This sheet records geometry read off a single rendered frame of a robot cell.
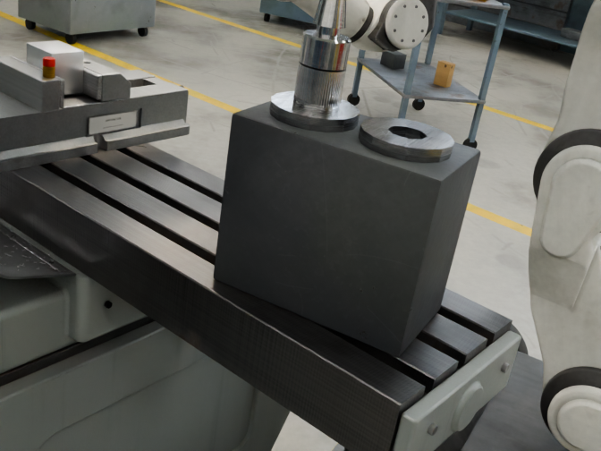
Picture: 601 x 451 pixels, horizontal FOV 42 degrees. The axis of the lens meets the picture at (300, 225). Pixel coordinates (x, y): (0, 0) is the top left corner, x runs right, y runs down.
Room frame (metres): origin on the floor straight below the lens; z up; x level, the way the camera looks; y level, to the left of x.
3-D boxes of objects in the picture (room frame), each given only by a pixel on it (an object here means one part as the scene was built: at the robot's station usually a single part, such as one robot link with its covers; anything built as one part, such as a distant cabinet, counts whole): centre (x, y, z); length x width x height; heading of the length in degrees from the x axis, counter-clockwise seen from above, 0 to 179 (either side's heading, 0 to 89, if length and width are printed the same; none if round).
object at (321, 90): (0.75, 0.00, 1.16); 0.05 x 0.05 x 0.06
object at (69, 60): (1.05, 0.38, 1.03); 0.06 x 0.05 x 0.06; 54
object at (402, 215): (0.73, -0.04, 1.03); 0.22 x 0.12 x 0.20; 65
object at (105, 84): (1.10, 0.34, 1.02); 0.12 x 0.06 x 0.04; 54
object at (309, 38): (0.75, 0.00, 1.19); 0.05 x 0.05 x 0.01
